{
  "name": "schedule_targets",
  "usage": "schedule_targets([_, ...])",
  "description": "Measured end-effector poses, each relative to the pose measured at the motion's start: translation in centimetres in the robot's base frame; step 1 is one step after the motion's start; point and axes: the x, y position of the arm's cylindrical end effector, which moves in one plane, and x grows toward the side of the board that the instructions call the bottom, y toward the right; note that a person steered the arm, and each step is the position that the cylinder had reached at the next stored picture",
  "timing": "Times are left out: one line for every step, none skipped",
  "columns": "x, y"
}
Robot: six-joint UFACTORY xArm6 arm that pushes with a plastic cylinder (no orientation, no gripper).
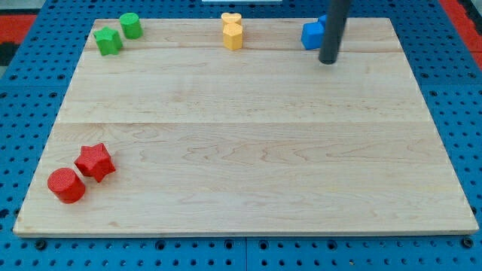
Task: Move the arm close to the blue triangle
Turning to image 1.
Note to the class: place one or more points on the green cylinder block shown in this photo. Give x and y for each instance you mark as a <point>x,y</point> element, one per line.
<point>131,26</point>

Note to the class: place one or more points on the green star block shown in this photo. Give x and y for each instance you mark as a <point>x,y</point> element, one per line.
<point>108,41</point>

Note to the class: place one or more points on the red star block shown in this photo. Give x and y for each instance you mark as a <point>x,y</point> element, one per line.
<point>95,162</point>

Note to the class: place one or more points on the yellow hexagon block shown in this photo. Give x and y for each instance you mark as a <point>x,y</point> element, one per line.
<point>233,36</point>

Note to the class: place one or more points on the red cylinder block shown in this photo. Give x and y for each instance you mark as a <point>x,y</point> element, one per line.
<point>65,184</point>

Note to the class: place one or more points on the light wooden board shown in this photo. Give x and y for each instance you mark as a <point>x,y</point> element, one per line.
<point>261,141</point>

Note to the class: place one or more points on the yellow heart block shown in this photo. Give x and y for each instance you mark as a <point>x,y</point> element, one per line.
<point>231,18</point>

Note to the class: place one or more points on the blue cube block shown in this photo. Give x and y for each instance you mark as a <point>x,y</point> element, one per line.
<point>312,35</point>

